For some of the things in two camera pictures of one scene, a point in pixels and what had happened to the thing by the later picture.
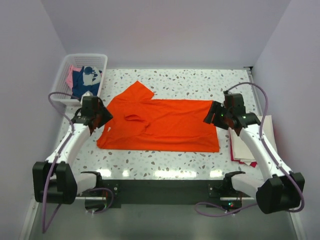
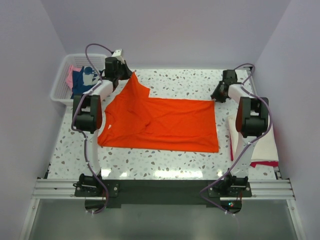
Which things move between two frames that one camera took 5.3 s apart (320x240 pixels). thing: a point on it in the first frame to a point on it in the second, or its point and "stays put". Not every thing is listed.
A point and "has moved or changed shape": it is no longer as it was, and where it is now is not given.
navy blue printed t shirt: x=87 y=79 stays put
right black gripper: x=216 y=107 to x=215 y=95
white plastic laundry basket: x=79 y=60 stays put
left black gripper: x=107 y=116 to x=128 y=72
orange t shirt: x=141 y=122 has moved or changed shape
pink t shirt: x=69 y=79 stays put
